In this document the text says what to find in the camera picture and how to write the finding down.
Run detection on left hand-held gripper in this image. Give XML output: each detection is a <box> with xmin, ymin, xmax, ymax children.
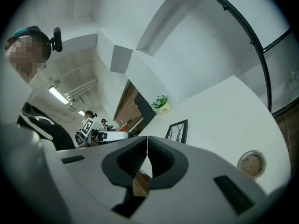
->
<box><xmin>74</xmin><ymin>118</ymin><xmax>130</xmax><ymax>148</ymax></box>

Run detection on white cable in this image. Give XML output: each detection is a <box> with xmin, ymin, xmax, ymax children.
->
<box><xmin>284</xmin><ymin>112</ymin><xmax>293</xmax><ymax>154</ymax></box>

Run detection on black head-mounted camera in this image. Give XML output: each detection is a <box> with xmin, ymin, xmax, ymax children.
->
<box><xmin>50</xmin><ymin>27</ymin><xmax>64</xmax><ymax>53</ymax></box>

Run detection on black high-back office chair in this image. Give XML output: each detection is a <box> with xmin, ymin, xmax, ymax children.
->
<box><xmin>134</xmin><ymin>92</ymin><xmax>157</xmax><ymax>126</ymax></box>

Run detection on potted plant in white pot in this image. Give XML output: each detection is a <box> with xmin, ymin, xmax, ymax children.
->
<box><xmin>150</xmin><ymin>94</ymin><xmax>172</xmax><ymax>116</ymax></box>

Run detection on person in dark jacket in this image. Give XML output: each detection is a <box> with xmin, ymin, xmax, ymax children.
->
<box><xmin>16</xmin><ymin>101</ymin><xmax>77</xmax><ymax>152</ymax></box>

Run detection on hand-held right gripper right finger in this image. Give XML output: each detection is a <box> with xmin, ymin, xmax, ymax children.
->
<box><xmin>137</xmin><ymin>136</ymin><xmax>269</xmax><ymax>224</ymax></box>

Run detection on black framed tree picture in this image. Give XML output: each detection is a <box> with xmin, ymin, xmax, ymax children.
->
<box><xmin>164</xmin><ymin>119</ymin><xmax>189</xmax><ymax>145</ymax></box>

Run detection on whiteboard on black stand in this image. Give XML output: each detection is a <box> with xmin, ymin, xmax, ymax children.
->
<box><xmin>198</xmin><ymin>0</ymin><xmax>299</xmax><ymax>119</ymax></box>

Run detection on person's cap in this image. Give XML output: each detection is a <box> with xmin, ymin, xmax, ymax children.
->
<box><xmin>6</xmin><ymin>26</ymin><xmax>52</xmax><ymax>61</ymax></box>

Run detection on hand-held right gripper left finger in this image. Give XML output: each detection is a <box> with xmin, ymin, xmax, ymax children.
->
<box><xmin>39</xmin><ymin>136</ymin><xmax>149</xmax><ymax>224</ymax></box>

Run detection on white ceiling pipes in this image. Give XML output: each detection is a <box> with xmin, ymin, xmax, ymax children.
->
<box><xmin>63</xmin><ymin>78</ymin><xmax>99</xmax><ymax>103</ymax></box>

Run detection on person's head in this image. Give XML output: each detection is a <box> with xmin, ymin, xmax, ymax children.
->
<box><xmin>3</xmin><ymin>35</ymin><xmax>48</xmax><ymax>84</ymax></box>

